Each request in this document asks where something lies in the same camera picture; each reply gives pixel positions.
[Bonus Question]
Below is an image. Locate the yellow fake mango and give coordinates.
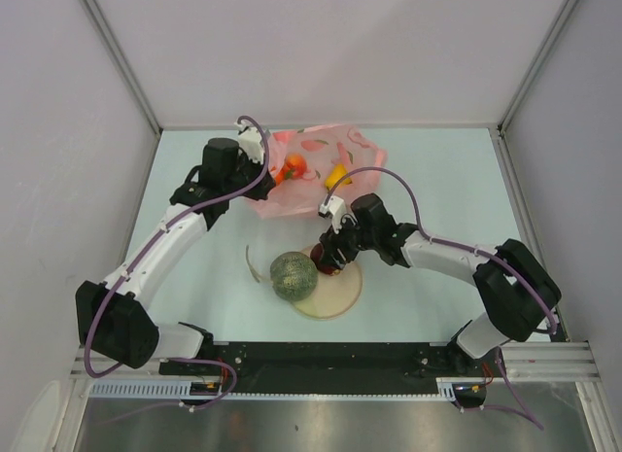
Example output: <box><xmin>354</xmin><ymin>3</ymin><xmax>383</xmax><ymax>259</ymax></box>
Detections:
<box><xmin>325</xmin><ymin>163</ymin><xmax>348</xmax><ymax>191</ymax></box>

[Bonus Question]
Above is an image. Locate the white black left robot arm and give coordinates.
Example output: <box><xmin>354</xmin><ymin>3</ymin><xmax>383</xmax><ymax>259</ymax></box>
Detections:
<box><xmin>76</xmin><ymin>128</ymin><xmax>275</xmax><ymax>378</ymax></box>

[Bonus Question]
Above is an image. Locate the green netted fake melon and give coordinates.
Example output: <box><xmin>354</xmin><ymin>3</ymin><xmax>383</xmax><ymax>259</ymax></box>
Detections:
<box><xmin>245</xmin><ymin>246</ymin><xmax>319</xmax><ymax>303</ymax></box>

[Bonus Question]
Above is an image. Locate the orange red fake tomato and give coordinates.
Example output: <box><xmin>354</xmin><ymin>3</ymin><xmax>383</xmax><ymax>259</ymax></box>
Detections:
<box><xmin>274</xmin><ymin>166</ymin><xmax>291</xmax><ymax>186</ymax></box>

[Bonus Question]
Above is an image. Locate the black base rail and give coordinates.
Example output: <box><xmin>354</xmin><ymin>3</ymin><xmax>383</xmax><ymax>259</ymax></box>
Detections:
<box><xmin>158</xmin><ymin>342</ymin><xmax>501</xmax><ymax>397</ymax></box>

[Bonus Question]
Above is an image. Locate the dark red fake apple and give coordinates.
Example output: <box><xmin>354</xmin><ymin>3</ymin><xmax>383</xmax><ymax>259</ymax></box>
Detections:
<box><xmin>309</xmin><ymin>243</ymin><xmax>341</xmax><ymax>276</ymax></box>

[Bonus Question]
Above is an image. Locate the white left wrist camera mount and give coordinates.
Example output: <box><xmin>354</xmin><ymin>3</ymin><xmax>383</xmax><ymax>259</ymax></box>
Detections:
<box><xmin>236</xmin><ymin>122</ymin><xmax>265</xmax><ymax>164</ymax></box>

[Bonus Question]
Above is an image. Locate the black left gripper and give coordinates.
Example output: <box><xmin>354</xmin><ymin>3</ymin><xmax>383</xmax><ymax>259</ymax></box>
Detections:
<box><xmin>223</xmin><ymin>150</ymin><xmax>275</xmax><ymax>201</ymax></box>

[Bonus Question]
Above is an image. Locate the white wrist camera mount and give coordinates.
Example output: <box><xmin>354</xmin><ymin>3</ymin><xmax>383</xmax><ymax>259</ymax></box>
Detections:
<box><xmin>318</xmin><ymin>195</ymin><xmax>347</xmax><ymax>233</ymax></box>
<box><xmin>236</xmin><ymin>122</ymin><xmax>265</xmax><ymax>164</ymax></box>

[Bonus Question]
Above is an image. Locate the pink plastic bag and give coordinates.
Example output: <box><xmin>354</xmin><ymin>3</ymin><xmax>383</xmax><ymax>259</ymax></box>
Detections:
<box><xmin>246</xmin><ymin>124</ymin><xmax>388</xmax><ymax>219</ymax></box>

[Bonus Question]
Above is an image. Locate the cream ceramic plate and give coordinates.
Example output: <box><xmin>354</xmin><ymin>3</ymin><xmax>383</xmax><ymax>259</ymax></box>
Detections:
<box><xmin>290</xmin><ymin>247</ymin><xmax>363</xmax><ymax>320</ymax></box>

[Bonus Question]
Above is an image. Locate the red yellow fake peach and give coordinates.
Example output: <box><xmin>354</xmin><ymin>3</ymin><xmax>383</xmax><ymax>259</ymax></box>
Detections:
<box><xmin>282</xmin><ymin>153</ymin><xmax>307</xmax><ymax>180</ymax></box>

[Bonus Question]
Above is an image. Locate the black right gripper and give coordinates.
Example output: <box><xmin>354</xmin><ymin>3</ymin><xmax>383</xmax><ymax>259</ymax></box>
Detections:
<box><xmin>319</xmin><ymin>211</ymin><xmax>377</xmax><ymax>271</ymax></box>

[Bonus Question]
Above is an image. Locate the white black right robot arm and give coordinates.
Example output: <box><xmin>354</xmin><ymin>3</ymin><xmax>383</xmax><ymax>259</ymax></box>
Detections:
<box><xmin>311</xmin><ymin>193</ymin><xmax>562</xmax><ymax>375</ymax></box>

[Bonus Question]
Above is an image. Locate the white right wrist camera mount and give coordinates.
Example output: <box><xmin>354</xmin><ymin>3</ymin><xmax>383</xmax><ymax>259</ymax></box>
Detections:
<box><xmin>318</xmin><ymin>195</ymin><xmax>347</xmax><ymax>233</ymax></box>

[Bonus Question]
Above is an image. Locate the aluminium frame rail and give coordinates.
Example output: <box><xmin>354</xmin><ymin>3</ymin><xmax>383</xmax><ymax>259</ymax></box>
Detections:
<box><xmin>489</xmin><ymin>126</ymin><xmax>600</xmax><ymax>392</ymax></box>

